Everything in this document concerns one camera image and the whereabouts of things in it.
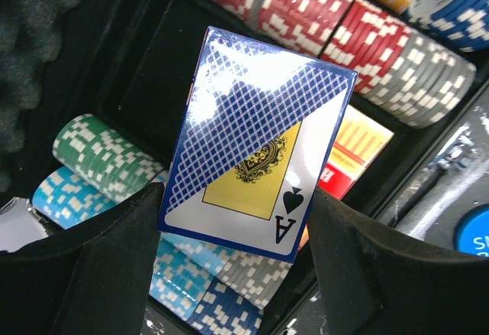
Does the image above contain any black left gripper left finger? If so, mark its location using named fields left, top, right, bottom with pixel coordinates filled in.
left=1, top=183, right=164, bottom=334

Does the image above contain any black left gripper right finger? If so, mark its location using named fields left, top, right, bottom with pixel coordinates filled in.
left=308, top=190, right=488, bottom=334

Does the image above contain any red yellow card deck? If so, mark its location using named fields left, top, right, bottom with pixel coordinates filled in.
left=297, top=104, right=395, bottom=250

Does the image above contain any blue patterned card deck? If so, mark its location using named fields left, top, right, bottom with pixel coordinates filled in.
left=158, top=27, right=358, bottom=262

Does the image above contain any black marble pattern mat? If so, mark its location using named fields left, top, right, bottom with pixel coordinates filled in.
left=141, top=83, right=488, bottom=334

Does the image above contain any blue round button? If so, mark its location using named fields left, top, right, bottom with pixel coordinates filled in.
left=454, top=203, right=489, bottom=258

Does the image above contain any green light blue chip row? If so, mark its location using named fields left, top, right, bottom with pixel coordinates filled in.
left=31, top=113, right=169, bottom=229

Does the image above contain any light blue grey chip row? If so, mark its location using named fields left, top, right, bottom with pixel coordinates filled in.
left=149, top=233, right=291, bottom=334

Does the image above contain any black aluminium poker case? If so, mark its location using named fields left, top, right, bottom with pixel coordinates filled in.
left=1, top=0, right=487, bottom=326

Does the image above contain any red poker chip row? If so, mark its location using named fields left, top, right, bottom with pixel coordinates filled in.
left=213, top=0, right=477, bottom=128

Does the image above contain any blue chip stack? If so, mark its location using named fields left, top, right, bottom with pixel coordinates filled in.
left=404, top=0, right=488, bottom=52

